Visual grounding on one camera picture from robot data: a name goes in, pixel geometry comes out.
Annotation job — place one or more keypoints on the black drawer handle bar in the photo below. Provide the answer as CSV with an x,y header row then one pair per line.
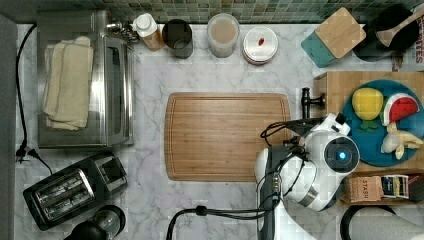
x,y
307,102

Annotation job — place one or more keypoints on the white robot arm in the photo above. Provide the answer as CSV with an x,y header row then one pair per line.
x,y
310,173

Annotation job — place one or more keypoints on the wooden drawer cabinet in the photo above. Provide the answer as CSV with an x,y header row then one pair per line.
x,y
337,87

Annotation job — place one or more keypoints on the bamboo cutting board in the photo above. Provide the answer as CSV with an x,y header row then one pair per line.
x,y
216,136

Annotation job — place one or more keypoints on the clear jar beige contents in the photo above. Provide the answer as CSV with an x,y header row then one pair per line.
x,y
223,33

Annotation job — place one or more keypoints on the dark empty cup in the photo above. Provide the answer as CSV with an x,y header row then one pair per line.
x,y
177,35

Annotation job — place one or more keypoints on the stainless toaster oven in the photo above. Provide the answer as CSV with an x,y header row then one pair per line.
x,y
110,117

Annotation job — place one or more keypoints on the amber bottle white cap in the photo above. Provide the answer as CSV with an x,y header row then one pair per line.
x,y
148,30

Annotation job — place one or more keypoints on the beige folded towel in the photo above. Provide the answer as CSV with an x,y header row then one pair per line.
x,y
69,65

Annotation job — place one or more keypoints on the yellow toy fruit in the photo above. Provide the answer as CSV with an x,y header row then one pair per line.
x,y
367,103

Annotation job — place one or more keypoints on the teal and wood block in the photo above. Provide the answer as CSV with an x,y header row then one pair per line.
x,y
333,38

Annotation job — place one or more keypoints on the blue round plate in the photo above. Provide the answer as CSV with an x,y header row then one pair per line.
x,y
369,142

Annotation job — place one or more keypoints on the orange stash tea box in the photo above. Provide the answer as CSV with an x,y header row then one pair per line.
x,y
363,189

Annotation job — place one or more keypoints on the black pot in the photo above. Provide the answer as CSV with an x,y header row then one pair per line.
x,y
371,49

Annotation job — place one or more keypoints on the black two-slot toaster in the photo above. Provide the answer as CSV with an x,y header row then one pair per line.
x,y
75,189

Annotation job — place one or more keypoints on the toy peeled banana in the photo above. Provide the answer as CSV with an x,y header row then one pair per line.
x,y
398,141

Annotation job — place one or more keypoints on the toy watermelon slice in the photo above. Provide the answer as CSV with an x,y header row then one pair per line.
x,y
397,107

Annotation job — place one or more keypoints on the dark tea box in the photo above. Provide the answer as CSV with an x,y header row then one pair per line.
x,y
395,186

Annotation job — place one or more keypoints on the wooden spoon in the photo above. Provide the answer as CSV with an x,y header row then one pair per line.
x,y
386,36

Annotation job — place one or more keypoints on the red lettered book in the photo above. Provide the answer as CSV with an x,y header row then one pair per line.
x,y
412,59

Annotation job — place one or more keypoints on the black ring base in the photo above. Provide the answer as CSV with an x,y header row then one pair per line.
x,y
351,211

